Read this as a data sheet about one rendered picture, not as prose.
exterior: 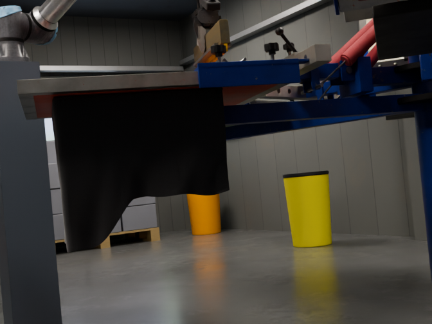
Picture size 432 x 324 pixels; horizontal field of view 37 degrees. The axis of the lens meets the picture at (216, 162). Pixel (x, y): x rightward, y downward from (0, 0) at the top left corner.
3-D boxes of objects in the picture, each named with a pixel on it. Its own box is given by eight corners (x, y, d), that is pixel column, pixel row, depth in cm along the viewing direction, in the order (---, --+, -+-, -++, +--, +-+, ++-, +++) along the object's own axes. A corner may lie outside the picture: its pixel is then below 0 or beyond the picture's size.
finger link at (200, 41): (201, 57, 214) (203, 30, 215) (205, 53, 209) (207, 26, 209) (192, 56, 214) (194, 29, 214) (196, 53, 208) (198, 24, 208)
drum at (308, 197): (279, 247, 597) (273, 175, 598) (315, 240, 617) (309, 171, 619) (308, 249, 559) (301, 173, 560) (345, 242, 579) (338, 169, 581)
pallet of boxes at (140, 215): (132, 238, 865) (124, 139, 869) (160, 240, 787) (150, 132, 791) (27, 252, 796) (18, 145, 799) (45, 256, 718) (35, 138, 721)
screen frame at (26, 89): (17, 94, 165) (16, 80, 165) (26, 119, 222) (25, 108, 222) (300, 78, 185) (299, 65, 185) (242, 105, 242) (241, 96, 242)
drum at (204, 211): (230, 231, 816) (225, 175, 818) (199, 236, 794) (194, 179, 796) (213, 231, 856) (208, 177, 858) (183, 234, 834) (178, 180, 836)
